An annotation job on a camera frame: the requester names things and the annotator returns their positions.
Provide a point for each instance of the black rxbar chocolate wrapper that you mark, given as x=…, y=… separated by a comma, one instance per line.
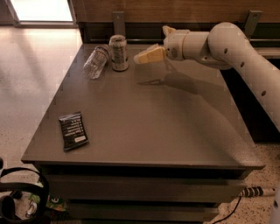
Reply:
x=73, y=131

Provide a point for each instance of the green snack bag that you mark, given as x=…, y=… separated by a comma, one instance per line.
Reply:
x=52, y=203

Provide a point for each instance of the left metal wall bracket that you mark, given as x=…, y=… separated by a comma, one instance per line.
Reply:
x=119, y=23

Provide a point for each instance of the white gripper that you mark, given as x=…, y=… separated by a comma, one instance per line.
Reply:
x=172, y=46

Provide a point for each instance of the striped handle tool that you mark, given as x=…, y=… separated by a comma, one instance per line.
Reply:
x=257, y=191

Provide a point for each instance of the metal wall bracket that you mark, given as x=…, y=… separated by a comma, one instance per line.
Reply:
x=119, y=23
x=251, y=22

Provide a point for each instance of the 7up soda can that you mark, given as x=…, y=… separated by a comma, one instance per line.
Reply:
x=118, y=50

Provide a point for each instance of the grey drawer cabinet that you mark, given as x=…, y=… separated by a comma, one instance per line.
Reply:
x=166, y=144

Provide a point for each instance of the right metal wall bracket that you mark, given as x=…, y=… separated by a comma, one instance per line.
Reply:
x=251, y=22

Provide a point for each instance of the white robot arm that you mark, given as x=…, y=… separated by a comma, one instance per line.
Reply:
x=224, y=47

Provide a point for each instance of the clear plastic water bottle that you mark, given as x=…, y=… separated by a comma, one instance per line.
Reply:
x=96, y=62

